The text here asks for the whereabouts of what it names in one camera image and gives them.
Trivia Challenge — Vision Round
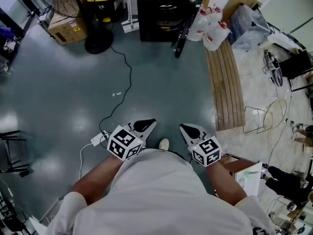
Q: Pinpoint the brown cardboard box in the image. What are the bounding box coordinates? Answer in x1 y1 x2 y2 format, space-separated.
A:
47 15 88 46

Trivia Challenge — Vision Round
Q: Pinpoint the black standing fan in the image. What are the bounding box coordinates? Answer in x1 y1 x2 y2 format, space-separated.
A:
34 0 114 55

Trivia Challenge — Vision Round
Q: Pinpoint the person's right forearm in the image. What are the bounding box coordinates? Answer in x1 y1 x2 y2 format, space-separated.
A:
205 162 248 207

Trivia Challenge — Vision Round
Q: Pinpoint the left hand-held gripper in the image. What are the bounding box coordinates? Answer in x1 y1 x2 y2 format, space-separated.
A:
107 117 157 162

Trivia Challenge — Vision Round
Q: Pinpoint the black metal stool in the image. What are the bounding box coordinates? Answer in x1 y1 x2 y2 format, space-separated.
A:
0 130 34 178

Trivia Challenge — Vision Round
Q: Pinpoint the white cable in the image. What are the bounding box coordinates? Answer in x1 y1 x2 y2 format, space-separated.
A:
79 142 94 181

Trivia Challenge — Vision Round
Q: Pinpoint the black metal table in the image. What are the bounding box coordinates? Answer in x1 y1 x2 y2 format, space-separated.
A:
278 49 313 93

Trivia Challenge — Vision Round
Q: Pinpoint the white flat mop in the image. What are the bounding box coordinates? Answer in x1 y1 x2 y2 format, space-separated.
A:
121 0 140 34

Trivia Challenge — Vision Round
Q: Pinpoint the person's white shoe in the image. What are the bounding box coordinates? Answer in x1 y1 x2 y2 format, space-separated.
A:
158 138 170 152

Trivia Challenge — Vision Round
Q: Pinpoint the grey plastic-wrapped box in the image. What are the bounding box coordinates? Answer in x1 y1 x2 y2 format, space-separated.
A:
228 4 272 51

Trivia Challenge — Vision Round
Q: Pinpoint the wooden slatted board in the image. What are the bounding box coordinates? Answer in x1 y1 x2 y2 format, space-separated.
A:
205 40 246 132

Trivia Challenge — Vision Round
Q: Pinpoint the brown wooden crate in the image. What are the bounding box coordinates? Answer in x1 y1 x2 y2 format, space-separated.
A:
220 153 265 197

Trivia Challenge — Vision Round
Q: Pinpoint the purple bag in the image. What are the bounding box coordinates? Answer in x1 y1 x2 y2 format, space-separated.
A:
0 25 13 38

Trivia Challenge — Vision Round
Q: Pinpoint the white power strip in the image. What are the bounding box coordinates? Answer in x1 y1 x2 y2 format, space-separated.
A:
90 130 111 147

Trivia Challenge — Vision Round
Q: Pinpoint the black metal rack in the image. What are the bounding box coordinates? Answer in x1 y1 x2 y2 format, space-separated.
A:
0 0 42 70

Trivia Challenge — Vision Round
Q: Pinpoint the black washing machine front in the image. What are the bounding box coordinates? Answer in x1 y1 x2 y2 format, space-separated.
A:
171 13 198 59

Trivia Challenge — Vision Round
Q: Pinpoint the white panel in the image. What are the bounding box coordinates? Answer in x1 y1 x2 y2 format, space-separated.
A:
266 21 308 56

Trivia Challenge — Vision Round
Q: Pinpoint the person's white shirt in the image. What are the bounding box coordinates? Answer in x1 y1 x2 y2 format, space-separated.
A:
45 148 277 235

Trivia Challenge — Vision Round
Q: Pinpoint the person's left forearm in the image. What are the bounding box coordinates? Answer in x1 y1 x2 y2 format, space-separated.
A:
70 154 123 205

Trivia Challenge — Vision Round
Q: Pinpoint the black bin yellow lid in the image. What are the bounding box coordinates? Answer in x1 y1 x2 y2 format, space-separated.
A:
87 0 125 24

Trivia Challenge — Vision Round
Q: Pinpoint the white sheet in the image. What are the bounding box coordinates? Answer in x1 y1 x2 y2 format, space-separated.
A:
28 216 47 235

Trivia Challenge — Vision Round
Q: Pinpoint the black handheld vacuum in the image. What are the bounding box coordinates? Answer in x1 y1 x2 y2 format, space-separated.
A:
263 49 284 88

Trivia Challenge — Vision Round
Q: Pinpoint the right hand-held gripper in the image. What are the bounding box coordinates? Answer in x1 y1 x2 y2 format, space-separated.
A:
179 123 222 167

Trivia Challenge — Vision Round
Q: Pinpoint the black power cable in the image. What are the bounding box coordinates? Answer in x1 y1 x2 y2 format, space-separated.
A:
98 46 133 138

